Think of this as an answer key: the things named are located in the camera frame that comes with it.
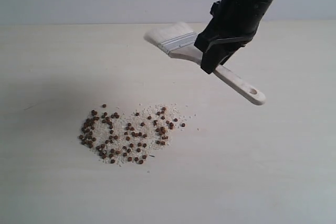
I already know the pile of brown pellets and rice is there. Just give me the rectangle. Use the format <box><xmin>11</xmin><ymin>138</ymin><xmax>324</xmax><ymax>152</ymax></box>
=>
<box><xmin>76</xmin><ymin>102</ymin><xmax>202</xmax><ymax>169</ymax></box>

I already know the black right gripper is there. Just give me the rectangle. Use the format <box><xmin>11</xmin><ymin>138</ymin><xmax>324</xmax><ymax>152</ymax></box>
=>
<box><xmin>195</xmin><ymin>0</ymin><xmax>273</xmax><ymax>74</ymax></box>

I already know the wooden paint brush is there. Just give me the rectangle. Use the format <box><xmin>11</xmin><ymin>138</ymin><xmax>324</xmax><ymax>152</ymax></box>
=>
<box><xmin>144</xmin><ymin>22</ymin><xmax>266</xmax><ymax>105</ymax></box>

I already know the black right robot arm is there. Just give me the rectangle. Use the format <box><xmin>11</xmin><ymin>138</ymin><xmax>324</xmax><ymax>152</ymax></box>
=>
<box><xmin>194</xmin><ymin>0</ymin><xmax>273</xmax><ymax>74</ymax></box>

